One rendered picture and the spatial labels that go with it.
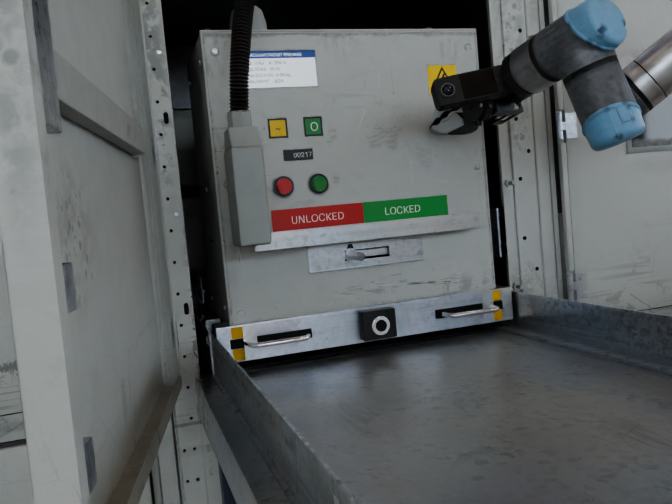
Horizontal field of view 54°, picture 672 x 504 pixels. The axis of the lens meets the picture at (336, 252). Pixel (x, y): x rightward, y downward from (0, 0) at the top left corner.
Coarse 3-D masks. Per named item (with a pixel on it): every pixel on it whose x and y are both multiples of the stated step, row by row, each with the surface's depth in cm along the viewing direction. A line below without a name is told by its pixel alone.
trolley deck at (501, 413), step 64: (320, 384) 96; (384, 384) 93; (448, 384) 90; (512, 384) 87; (576, 384) 85; (640, 384) 82; (320, 448) 70; (384, 448) 68; (448, 448) 67; (512, 448) 65; (576, 448) 64; (640, 448) 63
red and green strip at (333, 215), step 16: (304, 208) 110; (320, 208) 111; (336, 208) 112; (352, 208) 113; (368, 208) 114; (384, 208) 115; (400, 208) 116; (416, 208) 117; (432, 208) 118; (272, 224) 109; (288, 224) 110; (304, 224) 110; (320, 224) 111; (336, 224) 112
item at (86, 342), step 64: (0, 0) 41; (64, 0) 64; (0, 64) 41; (64, 64) 55; (0, 128) 42; (64, 128) 60; (128, 128) 84; (0, 192) 42; (64, 192) 57; (128, 192) 90; (64, 256) 55; (128, 256) 85; (64, 320) 44; (128, 320) 81; (64, 384) 43; (128, 384) 77; (64, 448) 43; (128, 448) 73
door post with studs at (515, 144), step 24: (504, 0) 121; (504, 24) 121; (504, 48) 121; (528, 120) 123; (504, 144) 122; (528, 144) 123; (504, 168) 122; (528, 168) 124; (504, 192) 123; (528, 192) 124; (504, 216) 123; (528, 216) 124; (528, 240) 124; (528, 264) 124; (528, 288) 124
